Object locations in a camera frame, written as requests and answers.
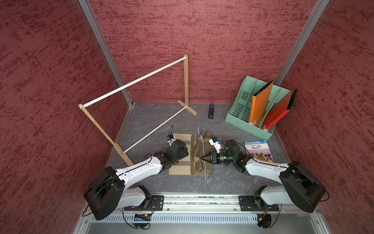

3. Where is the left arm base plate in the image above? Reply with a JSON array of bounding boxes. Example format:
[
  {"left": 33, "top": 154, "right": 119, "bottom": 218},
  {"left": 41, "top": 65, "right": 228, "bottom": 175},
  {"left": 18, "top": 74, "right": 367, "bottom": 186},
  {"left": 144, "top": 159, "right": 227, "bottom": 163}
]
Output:
[{"left": 124, "top": 195, "right": 164, "bottom": 212}]

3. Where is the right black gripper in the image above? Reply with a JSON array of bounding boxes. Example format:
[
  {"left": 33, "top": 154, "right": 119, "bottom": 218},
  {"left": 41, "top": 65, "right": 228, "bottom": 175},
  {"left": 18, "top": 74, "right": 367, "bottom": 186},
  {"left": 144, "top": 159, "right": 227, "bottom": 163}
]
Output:
[{"left": 201, "top": 151, "right": 235, "bottom": 164}]

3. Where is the aluminium corner post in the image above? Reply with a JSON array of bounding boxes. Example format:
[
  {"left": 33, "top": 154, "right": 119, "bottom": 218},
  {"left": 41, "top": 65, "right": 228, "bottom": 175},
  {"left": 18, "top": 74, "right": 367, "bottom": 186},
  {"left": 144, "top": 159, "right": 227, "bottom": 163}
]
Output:
[
  {"left": 274, "top": 0, "right": 330, "bottom": 86},
  {"left": 78, "top": 0, "right": 135, "bottom": 109}
]

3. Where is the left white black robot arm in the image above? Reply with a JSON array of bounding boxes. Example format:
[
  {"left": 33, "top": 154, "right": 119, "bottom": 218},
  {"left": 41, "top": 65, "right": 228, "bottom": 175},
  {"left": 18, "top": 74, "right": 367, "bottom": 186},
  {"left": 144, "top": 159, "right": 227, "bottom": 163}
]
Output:
[{"left": 84, "top": 139, "right": 189, "bottom": 220}]

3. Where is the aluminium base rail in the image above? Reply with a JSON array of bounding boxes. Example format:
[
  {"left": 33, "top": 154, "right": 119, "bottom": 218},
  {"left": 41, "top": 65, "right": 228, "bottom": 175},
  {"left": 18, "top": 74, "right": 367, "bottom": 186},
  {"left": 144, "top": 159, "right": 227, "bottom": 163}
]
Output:
[{"left": 83, "top": 192, "right": 320, "bottom": 214}]

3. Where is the right aluminium corner post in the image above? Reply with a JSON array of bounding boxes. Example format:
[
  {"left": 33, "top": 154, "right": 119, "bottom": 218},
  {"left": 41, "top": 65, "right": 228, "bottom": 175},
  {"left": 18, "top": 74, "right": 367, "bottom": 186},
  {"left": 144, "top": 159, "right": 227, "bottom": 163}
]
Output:
[{"left": 274, "top": 0, "right": 330, "bottom": 86}]

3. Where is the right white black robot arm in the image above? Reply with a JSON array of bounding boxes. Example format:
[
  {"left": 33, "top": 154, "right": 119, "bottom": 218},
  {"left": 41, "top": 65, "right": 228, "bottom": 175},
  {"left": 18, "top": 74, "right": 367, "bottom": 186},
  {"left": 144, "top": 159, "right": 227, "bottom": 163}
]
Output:
[{"left": 201, "top": 137, "right": 328, "bottom": 213}]

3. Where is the beige plaid scarf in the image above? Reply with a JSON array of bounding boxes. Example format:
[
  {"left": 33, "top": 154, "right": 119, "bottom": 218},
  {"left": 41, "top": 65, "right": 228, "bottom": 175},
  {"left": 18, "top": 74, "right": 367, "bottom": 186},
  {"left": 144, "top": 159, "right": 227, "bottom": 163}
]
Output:
[{"left": 168, "top": 131, "right": 214, "bottom": 176}]

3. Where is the wooden clothes rack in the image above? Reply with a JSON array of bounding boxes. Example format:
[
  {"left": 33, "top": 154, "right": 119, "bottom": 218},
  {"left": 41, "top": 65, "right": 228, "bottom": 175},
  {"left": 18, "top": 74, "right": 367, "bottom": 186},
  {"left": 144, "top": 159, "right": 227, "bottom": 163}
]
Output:
[{"left": 78, "top": 55, "right": 197, "bottom": 166}]

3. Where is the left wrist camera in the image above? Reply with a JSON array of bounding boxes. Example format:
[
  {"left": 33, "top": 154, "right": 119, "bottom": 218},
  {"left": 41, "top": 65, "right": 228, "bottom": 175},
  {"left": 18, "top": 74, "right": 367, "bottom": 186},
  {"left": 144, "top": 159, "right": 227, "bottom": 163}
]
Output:
[{"left": 167, "top": 134, "right": 175, "bottom": 145}]

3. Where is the left aluminium corner post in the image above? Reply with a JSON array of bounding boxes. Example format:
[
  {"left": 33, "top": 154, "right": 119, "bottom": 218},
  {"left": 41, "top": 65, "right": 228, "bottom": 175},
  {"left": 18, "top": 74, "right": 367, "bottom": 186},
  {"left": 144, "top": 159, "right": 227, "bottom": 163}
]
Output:
[{"left": 78, "top": 0, "right": 135, "bottom": 109}]

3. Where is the red folder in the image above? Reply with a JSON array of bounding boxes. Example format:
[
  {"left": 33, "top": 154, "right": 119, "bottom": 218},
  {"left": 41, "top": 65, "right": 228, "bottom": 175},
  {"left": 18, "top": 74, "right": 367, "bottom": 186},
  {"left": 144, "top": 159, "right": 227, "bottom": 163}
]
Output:
[{"left": 261, "top": 89, "right": 298, "bottom": 131}]

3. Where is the dark blue small bottle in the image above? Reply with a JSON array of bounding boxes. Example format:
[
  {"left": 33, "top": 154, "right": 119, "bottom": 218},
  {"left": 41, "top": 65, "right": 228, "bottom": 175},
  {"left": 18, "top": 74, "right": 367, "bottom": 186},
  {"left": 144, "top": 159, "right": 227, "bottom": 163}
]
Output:
[{"left": 208, "top": 103, "right": 214, "bottom": 120}]

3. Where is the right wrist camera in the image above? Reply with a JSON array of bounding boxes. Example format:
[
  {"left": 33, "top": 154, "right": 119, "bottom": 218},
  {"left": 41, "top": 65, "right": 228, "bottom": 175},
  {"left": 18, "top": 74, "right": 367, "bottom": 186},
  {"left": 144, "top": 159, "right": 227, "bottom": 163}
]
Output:
[{"left": 209, "top": 137, "right": 222, "bottom": 153}]

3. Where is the light blue wire hanger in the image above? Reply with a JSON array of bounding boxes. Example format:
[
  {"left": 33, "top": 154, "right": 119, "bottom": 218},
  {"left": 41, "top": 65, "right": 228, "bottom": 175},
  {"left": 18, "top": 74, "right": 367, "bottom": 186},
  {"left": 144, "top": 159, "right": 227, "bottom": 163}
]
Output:
[{"left": 197, "top": 125, "right": 209, "bottom": 183}]

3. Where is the green file organizer tray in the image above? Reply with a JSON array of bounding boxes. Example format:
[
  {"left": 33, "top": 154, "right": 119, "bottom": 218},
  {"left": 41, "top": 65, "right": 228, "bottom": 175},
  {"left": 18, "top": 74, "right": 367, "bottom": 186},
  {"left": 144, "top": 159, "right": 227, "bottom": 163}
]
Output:
[{"left": 226, "top": 76, "right": 275, "bottom": 140}]

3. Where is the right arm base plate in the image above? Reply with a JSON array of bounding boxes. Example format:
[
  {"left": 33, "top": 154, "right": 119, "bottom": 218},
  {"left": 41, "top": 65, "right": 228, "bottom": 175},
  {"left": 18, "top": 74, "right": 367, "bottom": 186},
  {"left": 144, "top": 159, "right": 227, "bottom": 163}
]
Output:
[{"left": 238, "top": 196, "right": 280, "bottom": 212}]

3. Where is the dog picture book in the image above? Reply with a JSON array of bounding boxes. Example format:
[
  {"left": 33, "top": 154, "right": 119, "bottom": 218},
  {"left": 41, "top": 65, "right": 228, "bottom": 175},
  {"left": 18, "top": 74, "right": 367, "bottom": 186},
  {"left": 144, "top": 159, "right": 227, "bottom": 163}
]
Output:
[{"left": 244, "top": 140, "right": 274, "bottom": 163}]

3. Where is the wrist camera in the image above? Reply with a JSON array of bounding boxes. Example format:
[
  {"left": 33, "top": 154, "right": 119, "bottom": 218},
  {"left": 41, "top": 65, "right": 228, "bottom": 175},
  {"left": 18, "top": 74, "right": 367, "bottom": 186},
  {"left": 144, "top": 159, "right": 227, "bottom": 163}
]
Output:
[
  {"left": 209, "top": 137, "right": 222, "bottom": 153},
  {"left": 167, "top": 134, "right": 175, "bottom": 145}
]

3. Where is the orange folder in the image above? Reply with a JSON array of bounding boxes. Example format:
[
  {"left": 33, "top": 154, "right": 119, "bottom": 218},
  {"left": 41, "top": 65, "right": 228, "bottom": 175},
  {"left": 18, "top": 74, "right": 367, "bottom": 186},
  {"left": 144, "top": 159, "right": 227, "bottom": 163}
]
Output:
[{"left": 249, "top": 81, "right": 274, "bottom": 126}]

